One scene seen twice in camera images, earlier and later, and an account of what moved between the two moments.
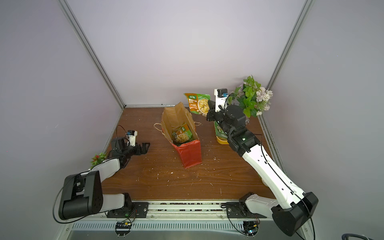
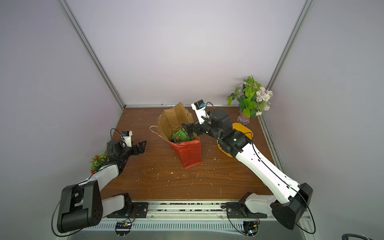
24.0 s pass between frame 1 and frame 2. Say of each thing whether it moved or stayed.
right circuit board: stayed
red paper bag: stayed
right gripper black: moved
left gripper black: stayed
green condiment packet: moved
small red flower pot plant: stayed
